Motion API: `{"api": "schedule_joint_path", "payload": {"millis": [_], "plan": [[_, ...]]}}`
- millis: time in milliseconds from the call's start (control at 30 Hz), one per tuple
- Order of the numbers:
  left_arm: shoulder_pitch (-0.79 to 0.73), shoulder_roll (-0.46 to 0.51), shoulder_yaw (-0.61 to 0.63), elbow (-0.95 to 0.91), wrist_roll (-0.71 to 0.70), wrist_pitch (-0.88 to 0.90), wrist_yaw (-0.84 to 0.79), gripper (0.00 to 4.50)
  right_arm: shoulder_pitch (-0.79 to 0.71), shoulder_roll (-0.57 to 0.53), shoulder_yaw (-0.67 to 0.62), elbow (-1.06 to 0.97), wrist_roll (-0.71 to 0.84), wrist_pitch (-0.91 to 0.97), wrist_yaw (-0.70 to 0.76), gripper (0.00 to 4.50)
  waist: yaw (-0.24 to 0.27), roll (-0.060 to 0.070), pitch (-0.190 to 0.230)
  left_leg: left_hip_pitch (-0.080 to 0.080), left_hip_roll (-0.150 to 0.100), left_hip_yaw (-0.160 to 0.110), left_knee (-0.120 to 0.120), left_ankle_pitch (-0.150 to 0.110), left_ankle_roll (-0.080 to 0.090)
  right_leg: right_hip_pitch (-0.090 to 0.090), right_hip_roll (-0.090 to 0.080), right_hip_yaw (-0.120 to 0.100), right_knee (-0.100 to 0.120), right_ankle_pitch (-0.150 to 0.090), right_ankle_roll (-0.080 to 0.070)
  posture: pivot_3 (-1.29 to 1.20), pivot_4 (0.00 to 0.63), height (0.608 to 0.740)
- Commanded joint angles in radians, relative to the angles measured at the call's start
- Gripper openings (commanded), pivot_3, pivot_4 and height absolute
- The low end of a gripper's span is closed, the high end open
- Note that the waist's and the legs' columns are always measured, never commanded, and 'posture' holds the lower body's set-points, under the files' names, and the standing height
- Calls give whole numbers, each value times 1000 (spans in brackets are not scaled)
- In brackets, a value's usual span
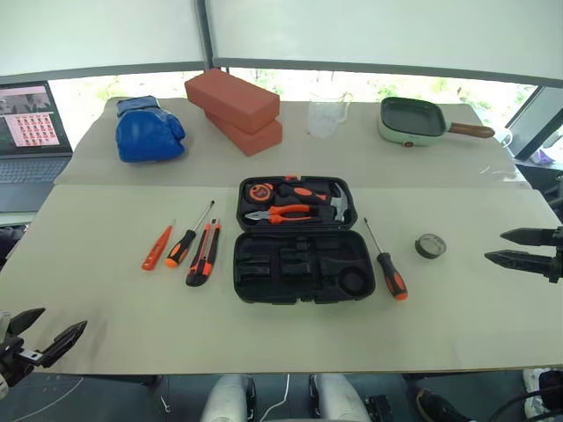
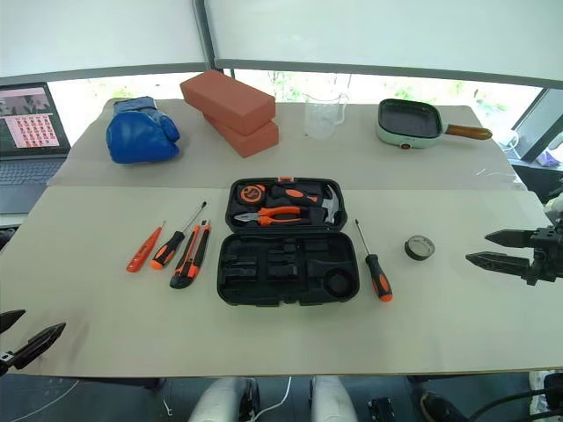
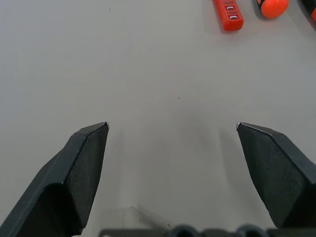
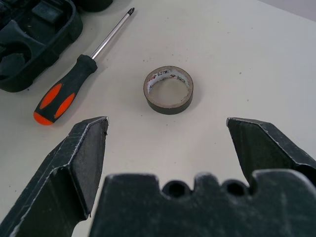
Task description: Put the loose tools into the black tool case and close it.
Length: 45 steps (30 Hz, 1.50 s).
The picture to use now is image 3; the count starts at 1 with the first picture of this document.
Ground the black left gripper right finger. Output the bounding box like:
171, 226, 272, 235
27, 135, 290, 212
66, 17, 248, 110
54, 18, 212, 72
236, 121, 316, 229

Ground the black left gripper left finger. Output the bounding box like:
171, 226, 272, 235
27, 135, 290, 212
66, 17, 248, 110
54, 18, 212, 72
0, 121, 110, 237

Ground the black and orange handled tool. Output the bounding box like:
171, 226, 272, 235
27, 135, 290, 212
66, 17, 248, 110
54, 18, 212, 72
300, 0, 316, 32

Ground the orange screwdriver bit holder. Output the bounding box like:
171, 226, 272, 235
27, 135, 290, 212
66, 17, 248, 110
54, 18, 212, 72
212, 0, 244, 32

